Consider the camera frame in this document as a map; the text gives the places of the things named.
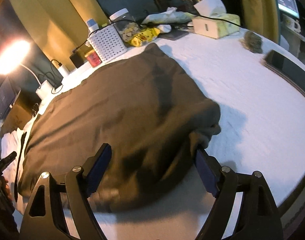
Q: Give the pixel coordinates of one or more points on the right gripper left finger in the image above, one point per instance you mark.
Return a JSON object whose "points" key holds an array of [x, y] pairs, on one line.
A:
{"points": [[95, 167]]}

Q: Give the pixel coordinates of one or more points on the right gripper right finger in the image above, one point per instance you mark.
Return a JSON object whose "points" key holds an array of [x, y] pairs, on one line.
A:
{"points": [[209, 171]]}

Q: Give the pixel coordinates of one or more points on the dark brown t-shirt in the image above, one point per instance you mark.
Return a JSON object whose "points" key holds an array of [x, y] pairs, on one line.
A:
{"points": [[147, 108]]}

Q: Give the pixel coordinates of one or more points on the person's left hand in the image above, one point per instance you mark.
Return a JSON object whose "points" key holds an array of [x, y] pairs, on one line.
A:
{"points": [[5, 188]]}

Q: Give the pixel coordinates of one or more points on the brown cardboard box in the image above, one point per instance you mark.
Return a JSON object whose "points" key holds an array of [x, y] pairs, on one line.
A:
{"points": [[23, 110]]}

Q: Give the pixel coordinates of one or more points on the black tablet screen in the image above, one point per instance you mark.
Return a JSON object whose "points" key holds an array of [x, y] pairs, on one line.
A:
{"points": [[9, 91]]}

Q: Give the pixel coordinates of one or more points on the white usb charger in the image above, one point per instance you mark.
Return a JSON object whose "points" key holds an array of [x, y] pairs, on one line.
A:
{"points": [[63, 70]]}

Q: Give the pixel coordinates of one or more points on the black power adapter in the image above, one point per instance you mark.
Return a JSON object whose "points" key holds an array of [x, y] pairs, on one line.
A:
{"points": [[77, 59]]}

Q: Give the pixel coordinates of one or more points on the red tin can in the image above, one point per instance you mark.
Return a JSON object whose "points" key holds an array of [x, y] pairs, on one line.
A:
{"points": [[93, 58]]}

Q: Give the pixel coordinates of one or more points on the white desk lamp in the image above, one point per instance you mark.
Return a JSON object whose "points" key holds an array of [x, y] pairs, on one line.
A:
{"points": [[12, 57]]}

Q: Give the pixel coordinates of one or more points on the white perforated plastic basket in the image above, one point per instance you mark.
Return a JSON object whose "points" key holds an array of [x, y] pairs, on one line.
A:
{"points": [[107, 43]]}

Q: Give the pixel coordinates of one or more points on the blue white bottle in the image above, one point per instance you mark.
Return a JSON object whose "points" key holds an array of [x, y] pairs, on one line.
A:
{"points": [[92, 25]]}

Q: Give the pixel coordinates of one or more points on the black smartphone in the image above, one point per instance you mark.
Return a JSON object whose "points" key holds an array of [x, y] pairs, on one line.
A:
{"points": [[174, 35]]}

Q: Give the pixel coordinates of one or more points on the yellow duck snack bag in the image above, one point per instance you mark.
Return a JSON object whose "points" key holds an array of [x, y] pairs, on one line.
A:
{"points": [[144, 37]]}

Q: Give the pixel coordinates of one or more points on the clear jar with white lid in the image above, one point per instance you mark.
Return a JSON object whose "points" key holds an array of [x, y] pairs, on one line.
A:
{"points": [[125, 24]]}

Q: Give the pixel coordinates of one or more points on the white small box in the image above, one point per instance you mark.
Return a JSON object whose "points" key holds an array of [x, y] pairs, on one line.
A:
{"points": [[209, 28]]}

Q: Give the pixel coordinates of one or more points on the tissue pack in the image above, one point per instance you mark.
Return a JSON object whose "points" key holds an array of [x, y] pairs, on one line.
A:
{"points": [[170, 16]]}

